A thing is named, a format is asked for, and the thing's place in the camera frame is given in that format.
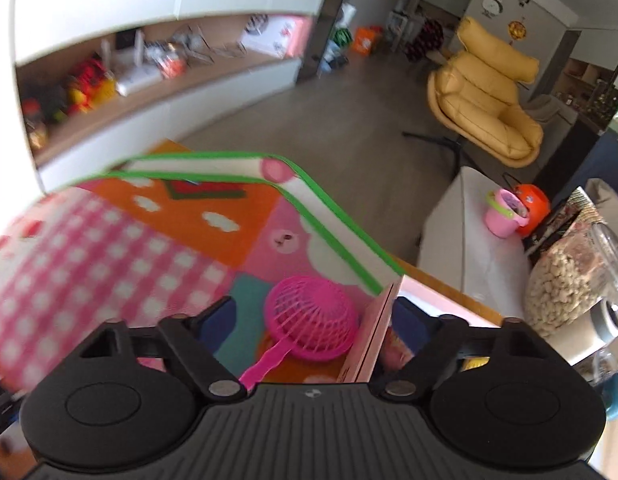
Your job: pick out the white wall shelf unit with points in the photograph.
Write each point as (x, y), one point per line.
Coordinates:
(103, 80)

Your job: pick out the orange pumpkin bucket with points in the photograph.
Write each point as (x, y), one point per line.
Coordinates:
(537, 204)

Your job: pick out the orange shopping bag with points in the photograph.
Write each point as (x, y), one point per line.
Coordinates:
(366, 39)

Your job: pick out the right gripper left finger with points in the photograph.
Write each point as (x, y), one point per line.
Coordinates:
(193, 361)

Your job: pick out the pink toy bucket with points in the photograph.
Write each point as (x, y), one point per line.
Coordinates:
(505, 213)

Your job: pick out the panda wall clock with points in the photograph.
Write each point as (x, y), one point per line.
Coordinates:
(492, 8)

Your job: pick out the yellow packaged bread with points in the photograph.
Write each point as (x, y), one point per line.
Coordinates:
(474, 362)

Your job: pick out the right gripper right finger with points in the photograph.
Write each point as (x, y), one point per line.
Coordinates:
(434, 343)

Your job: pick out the yellow round wall ornament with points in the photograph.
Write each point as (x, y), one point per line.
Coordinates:
(516, 30)

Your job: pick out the pink plastic strainer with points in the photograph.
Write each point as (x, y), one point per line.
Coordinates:
(311, 319)

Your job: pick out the teal thermos bottle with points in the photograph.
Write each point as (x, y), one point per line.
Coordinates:
(609, 394)

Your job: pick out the pink cardboard box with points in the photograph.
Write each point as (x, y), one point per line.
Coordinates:
(431, 295)

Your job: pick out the colourful play mat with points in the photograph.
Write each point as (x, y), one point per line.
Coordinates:
(170, 234)

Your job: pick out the white thermos bottle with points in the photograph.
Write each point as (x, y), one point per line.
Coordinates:
(592, 331)

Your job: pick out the white SF parcel box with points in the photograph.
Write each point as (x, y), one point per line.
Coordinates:
(279, 36)

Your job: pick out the large glass nut jar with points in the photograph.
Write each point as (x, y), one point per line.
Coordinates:
(571, 277)

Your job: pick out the yellow lounge chair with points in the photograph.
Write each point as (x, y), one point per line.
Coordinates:
(475, 95)

